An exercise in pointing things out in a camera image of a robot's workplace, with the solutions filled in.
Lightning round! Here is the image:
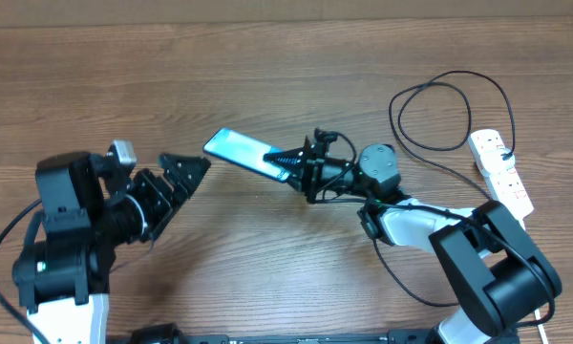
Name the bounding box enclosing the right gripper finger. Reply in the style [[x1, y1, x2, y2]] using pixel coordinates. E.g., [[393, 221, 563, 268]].
[[263, 138, 312, 166], [275, 168, 304, 189]]

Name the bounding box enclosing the blue screen Galaxy smartphone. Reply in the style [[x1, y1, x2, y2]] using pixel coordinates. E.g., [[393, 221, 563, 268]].
[[203, 128, 282, 181]]

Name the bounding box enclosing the black USB charging cable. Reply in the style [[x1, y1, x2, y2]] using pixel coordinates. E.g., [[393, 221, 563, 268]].
[[371, 70, 517, 308]]

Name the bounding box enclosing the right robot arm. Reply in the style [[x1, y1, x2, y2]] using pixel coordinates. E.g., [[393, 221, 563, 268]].
[[263, 129, 562, 343]]

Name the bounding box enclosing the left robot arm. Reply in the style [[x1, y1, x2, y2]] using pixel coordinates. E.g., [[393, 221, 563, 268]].
[[12, 149, 211, 343]]

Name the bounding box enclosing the white charger plug adapter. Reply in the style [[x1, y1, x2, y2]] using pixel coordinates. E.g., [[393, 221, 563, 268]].
[[477, 147, 516, 177]]

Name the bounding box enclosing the white power extension strip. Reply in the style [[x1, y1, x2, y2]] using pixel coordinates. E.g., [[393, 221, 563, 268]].
[[467, 129, 534, 228]]

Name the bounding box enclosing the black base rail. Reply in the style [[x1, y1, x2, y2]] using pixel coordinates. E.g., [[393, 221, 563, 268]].
[[105, 323, 445, 344]]

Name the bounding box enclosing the white power strip cord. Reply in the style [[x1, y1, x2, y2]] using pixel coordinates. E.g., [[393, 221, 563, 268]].
[[533, 308, 549, 344]]

